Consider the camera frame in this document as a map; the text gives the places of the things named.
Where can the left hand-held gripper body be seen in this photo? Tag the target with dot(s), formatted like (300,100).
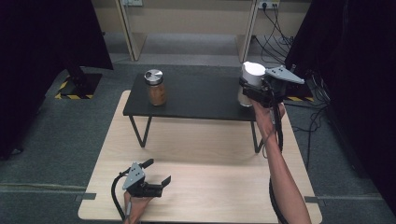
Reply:
(138,183)

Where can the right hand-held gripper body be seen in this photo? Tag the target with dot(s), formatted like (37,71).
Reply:
(277,84)

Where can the white cup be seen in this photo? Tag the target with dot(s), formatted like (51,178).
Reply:
(252,74)

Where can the black low shelf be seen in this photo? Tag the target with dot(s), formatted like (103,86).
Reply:
(199,96)

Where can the person's left hand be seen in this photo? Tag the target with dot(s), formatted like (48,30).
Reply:
(137,207)

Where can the person's right hand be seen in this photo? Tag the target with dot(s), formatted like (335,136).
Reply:
(264,119)

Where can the yellow-black hazard tape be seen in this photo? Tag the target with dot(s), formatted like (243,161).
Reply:
(300,98)
(73,96)

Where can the grey floor tape piece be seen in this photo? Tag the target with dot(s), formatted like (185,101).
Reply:
(86,196)
(314,200)

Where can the metal-lidded glass jar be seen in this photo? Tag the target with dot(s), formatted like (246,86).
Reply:
(157,93)

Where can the black curtain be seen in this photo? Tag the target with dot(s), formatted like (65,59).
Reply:
(37,62)
(351,77)

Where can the black stand base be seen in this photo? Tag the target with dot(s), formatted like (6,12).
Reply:
(87,82)

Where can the white wall socket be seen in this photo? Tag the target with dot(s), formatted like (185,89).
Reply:
(133,2)
(268,3)

